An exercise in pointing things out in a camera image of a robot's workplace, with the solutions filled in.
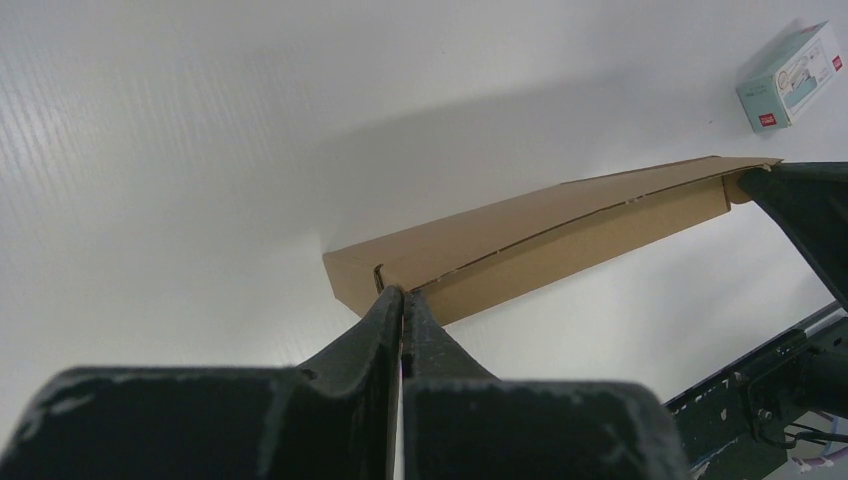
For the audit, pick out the brown cardboard box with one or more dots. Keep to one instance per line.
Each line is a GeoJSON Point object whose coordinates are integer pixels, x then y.
{"type": "Point", "coordinates": [472, 261]}

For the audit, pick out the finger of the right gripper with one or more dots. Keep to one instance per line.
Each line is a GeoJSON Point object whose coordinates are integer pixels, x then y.
{"type": "Point", "coordinates": [808, 201]}

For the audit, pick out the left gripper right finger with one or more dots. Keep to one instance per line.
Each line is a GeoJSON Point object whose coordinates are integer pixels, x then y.
{"type": "Point", "coordinates": [460, 421]}

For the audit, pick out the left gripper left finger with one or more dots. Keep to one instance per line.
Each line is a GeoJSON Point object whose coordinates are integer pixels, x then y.
{"type": "Point", "coordinates": [332, 416]}

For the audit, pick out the white teal box on table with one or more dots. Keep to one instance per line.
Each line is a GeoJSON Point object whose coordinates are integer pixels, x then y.
{"type": "Point", "coordinates": [789, 77]}

